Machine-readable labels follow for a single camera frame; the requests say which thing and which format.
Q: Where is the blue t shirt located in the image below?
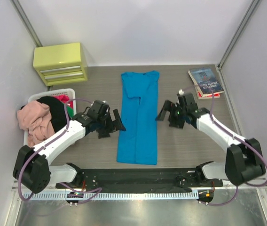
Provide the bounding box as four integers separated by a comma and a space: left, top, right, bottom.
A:
117, 71, 160, 165

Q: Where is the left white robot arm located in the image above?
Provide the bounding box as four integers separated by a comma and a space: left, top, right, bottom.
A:
13, 100, 126, 194

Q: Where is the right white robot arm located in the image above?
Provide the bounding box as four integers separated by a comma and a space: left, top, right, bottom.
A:
156, 93, 266, 186

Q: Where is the blue paperback book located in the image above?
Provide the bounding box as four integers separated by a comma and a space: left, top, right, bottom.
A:
188, 67, 224, 96

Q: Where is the white laundry basket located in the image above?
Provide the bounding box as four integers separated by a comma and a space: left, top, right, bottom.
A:
23, 88, 78, 146

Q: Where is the magenta garment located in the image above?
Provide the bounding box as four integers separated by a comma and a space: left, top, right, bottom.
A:
54, 95, 73, 108

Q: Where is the pink garment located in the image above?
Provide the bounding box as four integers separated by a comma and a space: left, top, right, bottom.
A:
17, 100, 55, 147

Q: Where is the yellow green drawer cabinet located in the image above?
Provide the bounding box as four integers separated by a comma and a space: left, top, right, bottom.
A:
33, 42, 88, 87

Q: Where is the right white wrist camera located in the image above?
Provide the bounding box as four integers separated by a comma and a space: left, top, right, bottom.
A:
178, 89, 185, 96

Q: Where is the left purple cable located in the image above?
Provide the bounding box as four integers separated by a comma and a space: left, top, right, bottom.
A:
17, 98, 102, 211

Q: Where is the purple cable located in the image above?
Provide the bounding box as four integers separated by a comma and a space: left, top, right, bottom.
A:
179, 85, 267, 207
17, 98, 102, 211

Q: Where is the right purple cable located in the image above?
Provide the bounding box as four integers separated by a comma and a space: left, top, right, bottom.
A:
179, 85, 267, 207

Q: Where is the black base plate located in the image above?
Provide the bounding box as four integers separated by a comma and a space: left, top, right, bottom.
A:
66, 168, 223, 189

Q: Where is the slotted cable duct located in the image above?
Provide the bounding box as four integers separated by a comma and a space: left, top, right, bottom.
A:
30, 190, 199, 201

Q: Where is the aluminium frame rail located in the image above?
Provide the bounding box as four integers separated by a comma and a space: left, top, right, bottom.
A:
10, 177, 267, 192

